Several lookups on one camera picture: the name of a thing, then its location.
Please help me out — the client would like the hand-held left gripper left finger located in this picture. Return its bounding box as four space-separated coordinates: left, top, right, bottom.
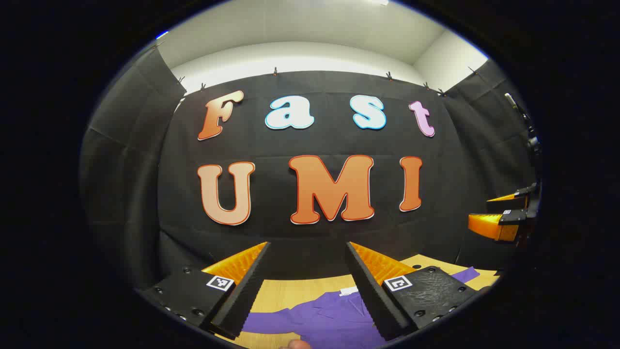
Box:
137 241 272 340

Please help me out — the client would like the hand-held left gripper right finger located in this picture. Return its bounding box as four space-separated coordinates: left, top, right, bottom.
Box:
345 241 480 342

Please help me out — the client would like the purple shirt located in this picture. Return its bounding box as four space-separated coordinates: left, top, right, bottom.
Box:
241 267 480 349

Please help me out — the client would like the black backdrop cloth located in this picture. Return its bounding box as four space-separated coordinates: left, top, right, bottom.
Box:
80 46 541 291

